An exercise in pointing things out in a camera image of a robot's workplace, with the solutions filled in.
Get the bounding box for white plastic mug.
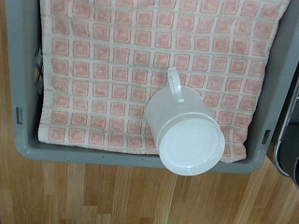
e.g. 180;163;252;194
145;66;226;177

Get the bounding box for pink checked towel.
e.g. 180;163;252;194
37;0;291;164

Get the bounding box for grey plastic crate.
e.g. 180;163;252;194
4;0;299;175

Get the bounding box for dark grey cutlery holder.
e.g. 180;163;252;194
273;124;299;190

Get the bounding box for steel wire dish rack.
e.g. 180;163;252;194
272;62;299;157

